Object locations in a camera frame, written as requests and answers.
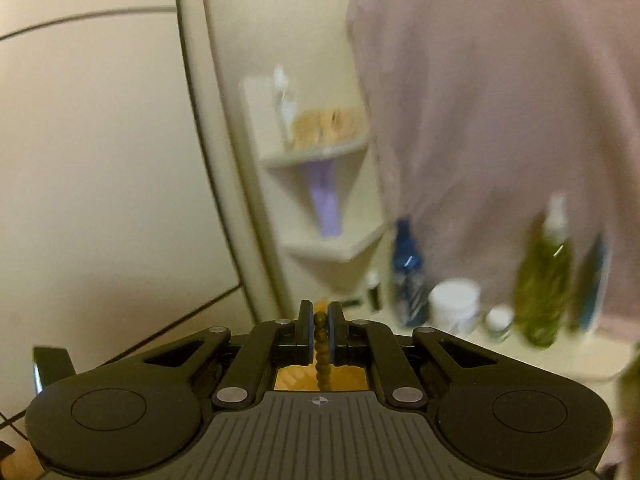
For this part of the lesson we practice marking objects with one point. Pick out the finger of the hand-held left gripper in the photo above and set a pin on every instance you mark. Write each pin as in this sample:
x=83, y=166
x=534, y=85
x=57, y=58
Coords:
x=54, y=366

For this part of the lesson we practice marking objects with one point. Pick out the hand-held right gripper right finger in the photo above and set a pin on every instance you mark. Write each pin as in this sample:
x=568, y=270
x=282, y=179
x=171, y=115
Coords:
x=336, y=332

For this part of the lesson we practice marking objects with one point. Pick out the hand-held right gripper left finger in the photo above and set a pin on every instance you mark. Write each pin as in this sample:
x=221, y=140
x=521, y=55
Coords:
x=306, y=332

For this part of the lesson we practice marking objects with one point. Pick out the yellow plastic tray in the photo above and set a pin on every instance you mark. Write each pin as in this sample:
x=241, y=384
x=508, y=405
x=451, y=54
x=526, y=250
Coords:
x=295, y=380

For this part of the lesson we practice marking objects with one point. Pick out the small dark bottle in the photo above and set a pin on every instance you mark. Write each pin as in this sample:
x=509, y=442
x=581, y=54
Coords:
x=373, y=292

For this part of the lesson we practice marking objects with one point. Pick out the white corner shelf unit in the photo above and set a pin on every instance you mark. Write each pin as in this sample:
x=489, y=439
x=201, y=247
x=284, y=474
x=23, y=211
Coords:
x=325, y=250

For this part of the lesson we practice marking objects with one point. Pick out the blue patterned bottle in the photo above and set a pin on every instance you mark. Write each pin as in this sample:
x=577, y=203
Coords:
x=410, y=275

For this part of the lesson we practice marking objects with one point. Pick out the large white jar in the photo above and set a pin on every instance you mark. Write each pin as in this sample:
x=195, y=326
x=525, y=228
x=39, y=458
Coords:
x=455, y=305

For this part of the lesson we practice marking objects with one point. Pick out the purple tube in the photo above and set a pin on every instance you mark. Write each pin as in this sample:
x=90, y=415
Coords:
x=325, y=200

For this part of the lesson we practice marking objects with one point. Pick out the small white jar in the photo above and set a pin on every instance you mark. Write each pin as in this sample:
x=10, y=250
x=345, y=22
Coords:
x=499, y=324

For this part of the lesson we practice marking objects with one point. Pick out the beige round pads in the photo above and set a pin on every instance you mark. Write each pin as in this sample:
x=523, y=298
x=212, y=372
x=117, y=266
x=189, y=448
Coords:
x=327, y=125

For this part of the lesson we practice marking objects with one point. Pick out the green spray bottle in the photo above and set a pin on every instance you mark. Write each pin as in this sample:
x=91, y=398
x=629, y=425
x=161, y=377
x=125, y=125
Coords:
x=542, y=280

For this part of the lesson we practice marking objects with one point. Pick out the white slim bottle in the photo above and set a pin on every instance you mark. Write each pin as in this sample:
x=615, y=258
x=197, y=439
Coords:
x=284, y=105

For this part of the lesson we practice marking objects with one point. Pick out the white and blue tube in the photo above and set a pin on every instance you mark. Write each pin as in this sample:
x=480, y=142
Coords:
x=592, y=285

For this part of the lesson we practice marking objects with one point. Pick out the pink hanging towel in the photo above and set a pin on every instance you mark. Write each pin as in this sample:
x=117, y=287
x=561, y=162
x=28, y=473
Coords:
x=475, y=85

